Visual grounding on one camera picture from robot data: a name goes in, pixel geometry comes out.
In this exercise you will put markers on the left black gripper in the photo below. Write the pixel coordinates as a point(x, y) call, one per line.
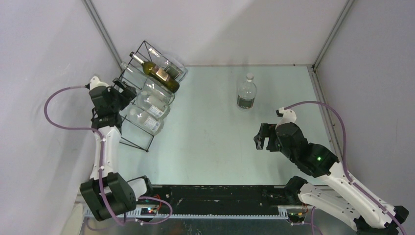
point(129, 92)

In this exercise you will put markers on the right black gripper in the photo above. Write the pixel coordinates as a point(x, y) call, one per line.
point(264, 132)

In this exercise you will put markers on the clear bottle black cap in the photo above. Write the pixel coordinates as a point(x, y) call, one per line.
point(152, 105)

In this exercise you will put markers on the clear bottle copper cap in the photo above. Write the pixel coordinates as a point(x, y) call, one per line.
point(144, 120)

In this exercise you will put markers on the clear bottle white cap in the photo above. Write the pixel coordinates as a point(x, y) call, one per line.
point(246, 92)

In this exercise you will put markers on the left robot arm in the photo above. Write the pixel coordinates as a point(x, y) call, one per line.
point(106, 192)

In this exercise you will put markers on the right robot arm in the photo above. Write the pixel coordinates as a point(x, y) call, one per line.
point(359, 208)

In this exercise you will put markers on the tall empty clear bottle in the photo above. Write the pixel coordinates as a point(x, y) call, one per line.
point(141, 82)

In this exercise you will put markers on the green wine bottle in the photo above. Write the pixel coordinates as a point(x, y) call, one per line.
point(153, 70)

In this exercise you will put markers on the clear bottle dark green label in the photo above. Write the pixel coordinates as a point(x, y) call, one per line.
point(169, 64)

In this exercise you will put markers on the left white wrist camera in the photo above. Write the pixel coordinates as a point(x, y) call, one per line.
point(96, 82)

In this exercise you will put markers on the black wire wine rack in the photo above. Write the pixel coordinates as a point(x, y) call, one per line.
point(132, 135)

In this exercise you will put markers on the white toothed cable duct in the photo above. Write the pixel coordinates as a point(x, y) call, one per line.
point(139, 214)

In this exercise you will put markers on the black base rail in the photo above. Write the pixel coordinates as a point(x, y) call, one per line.
point(222, 200)

